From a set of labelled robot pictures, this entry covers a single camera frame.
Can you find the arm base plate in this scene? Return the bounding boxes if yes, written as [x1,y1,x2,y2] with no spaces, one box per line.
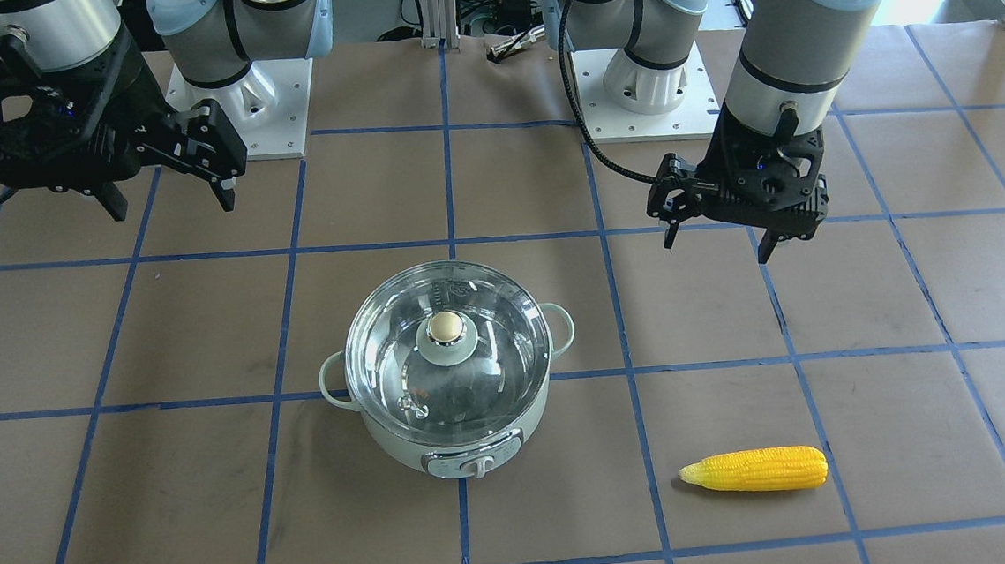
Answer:
[167,58,314,162]
[572,44,720,143]

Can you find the pale green electric pot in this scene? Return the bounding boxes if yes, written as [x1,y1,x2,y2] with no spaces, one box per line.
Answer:
[316,259,576,479]

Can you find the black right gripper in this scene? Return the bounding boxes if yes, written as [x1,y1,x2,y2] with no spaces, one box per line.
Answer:
[0,26,249,223]

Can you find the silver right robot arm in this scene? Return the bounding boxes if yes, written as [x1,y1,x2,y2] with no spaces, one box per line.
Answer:
[0,0,334,222]

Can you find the yellow corn cob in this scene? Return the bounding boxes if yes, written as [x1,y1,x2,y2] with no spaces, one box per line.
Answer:
[678,445,829,493]

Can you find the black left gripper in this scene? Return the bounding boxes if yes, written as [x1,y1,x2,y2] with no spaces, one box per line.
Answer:
[646,108,829,265]

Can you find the glass pot lid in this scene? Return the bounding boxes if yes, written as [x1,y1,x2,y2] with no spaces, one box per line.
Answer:
[343,260,555,447]

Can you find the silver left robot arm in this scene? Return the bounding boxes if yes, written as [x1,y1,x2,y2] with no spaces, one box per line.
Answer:
[544,0,883,263]

